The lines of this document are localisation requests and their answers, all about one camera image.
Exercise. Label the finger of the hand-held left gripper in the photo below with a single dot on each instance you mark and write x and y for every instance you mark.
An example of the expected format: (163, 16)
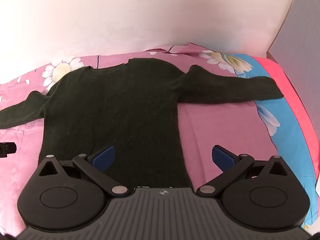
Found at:
(8, 149)

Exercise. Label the pink floral bed sheet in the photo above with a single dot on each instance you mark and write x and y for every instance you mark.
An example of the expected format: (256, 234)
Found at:
(220, 130)

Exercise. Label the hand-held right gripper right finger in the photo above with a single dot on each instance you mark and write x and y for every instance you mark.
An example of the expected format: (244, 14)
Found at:
(222, 158)

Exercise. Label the dark green knit sweater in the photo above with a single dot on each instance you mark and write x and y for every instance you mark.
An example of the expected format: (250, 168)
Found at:
(112, 110)

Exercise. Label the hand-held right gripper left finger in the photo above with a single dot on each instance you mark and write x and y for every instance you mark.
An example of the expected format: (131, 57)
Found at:
(105, 158)

